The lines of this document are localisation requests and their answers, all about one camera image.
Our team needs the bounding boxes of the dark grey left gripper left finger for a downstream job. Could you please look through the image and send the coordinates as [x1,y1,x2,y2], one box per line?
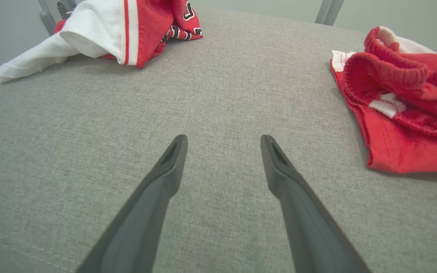
[76,134,189,273]

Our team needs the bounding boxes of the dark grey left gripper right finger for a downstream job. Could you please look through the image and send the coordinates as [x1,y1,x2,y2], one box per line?
[260,134,373,273]

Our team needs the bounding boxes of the red shorts with white trim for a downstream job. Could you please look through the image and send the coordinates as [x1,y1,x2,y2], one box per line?
[330,26,437,179]

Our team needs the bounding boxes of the red and white jersey shirt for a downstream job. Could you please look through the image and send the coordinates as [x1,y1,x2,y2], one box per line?
[0,0,204,82]

